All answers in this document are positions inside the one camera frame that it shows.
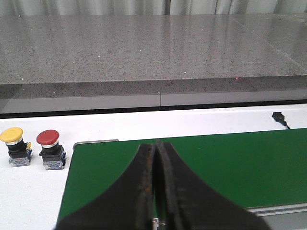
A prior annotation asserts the black cable connector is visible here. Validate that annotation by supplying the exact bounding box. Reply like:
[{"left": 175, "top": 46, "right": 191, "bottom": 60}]
[{"left": 272, "top": 112, "right": 291, "bottom": 129}]

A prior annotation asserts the white curtain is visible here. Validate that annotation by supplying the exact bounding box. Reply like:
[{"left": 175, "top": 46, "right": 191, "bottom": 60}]
[{"left": 0, "top": 0, "right": 307, "bottom": 16}]

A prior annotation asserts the aluminium conveyor frame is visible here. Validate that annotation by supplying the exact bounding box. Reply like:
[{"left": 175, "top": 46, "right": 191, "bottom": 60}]
[{"left": 73, "top": 138, "right": 307, "bottom": 226}]

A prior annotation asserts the yellow push button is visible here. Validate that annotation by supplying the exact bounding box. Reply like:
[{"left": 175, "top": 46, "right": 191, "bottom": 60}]
[{"left": 0, "top": 127, "right": 32, "bottom": 167}]

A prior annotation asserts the red push button far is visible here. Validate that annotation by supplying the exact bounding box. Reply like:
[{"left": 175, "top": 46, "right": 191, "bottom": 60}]
[{"left": 36, "top": 129, "right": 66, "bottom": 170}]

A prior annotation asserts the green conveyor belt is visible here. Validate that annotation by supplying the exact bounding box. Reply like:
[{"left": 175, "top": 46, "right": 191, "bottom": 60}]
[{"left": 57, "top": 128, "right": 307, "bottom": 221}]

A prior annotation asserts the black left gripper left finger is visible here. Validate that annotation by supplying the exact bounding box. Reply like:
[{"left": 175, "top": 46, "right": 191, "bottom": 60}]
[{"left": 56, "top": 144, "right": 155, "bottom": 230}]

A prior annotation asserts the grey stone counter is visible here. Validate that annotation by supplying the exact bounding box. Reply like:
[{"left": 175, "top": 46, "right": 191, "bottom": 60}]
[{"left": 0, "top": 13, "right": 307, "bottom": 115}]

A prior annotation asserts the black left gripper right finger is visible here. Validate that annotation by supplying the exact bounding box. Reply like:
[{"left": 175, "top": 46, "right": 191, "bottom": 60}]
[{"left": 155, "top": 141, "right": 270, "bottom": 230}]

